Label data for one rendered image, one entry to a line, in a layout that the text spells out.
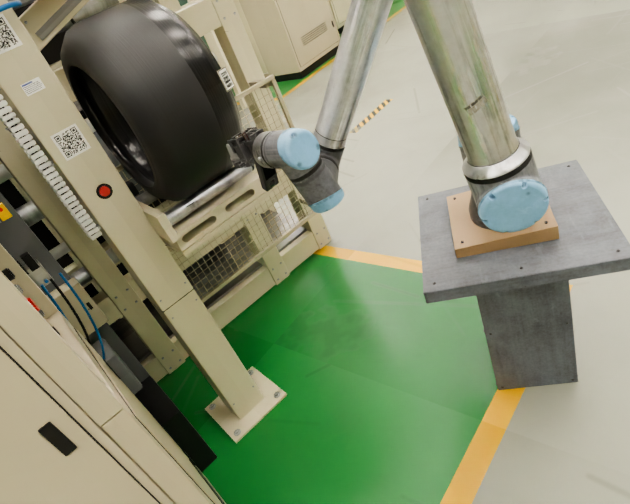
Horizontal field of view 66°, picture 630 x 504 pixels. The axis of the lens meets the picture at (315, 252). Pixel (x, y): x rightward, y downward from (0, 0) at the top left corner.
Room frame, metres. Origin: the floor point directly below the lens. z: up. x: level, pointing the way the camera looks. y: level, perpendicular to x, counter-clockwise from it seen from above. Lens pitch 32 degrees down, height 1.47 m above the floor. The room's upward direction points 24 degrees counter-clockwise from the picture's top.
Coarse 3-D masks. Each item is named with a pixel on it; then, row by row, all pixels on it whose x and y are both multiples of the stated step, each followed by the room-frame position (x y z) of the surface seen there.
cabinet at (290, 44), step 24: (240, 0) 6.45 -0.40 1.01; (264, 0) 6.16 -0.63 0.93; (288, 0) 6.18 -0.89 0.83; (312, 0) 6.42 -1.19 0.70; (264, 24) 6.27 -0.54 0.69; (288, 24) 6.10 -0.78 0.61; (312, 24) 6.34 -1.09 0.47; (264, 48) 6.39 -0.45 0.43; (288, 48) 6.09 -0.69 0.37; (312, 48) 6.25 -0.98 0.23; (336, 48) 6.54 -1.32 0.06; (288, 72) 6.20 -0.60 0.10
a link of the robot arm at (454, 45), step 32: (416, 0) 0.92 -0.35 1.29; (448, 0) 0.89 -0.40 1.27; (416, 32) 0.96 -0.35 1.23; (448, 32) 0.90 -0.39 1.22; (480, 32) 0.91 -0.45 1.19; (448, 64) 0.91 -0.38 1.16; (480, 64) 0.90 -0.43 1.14; (448, 96) 0.93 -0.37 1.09; (480, 96) 0.89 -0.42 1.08; (480, 128) 0.90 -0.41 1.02; (512, 128) 0.91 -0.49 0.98; (480, 160) 0.92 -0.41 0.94; (512, 160) 0.89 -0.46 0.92; (480, 192) 0.92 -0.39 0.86; (512, 192) 0.86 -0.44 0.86; (544, 192) 0.84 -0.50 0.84; (512, 224) 0.87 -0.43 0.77
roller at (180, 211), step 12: (240, 168) 1.54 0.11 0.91; (252, 168) 1.56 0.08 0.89; (216, 180) 1.51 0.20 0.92; (228, 180) 1.51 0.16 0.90; (204, 192) 1.47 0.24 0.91; (216, 192) 1.48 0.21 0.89; (180, 204) 1.44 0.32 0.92; (192, 204) 1.44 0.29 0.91; (168, 216) 1.41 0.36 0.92; (180, 216) 1.42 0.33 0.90
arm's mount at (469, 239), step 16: (464, 192) 1.27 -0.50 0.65; (448, 208) 1.24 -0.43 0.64; (464, 208) 1.20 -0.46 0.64; (464, 224) 1.13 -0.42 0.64; (544, 224) 0.99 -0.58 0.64; (464, 240) 1.07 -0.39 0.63; (480, 240) 1.04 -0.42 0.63; (496, 240) 1.01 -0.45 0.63; (512, 240) 1.00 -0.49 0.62; (528, 240) 0.99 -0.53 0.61; (544, 240) 0.97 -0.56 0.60; (464, 256) 1.05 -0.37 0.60
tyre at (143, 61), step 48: (144, 0) 1.60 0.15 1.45; (96, 48) 1.43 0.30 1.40; (144, 48) 1.42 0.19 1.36; (192, 48) 1.44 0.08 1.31; (96, 96) 1.83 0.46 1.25; (144, 96) 1.35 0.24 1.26; (192, 96) 1.38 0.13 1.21; (144, 144) 1.37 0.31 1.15; (192, 144) 1.36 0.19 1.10; (192, 192) 1.45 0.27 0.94
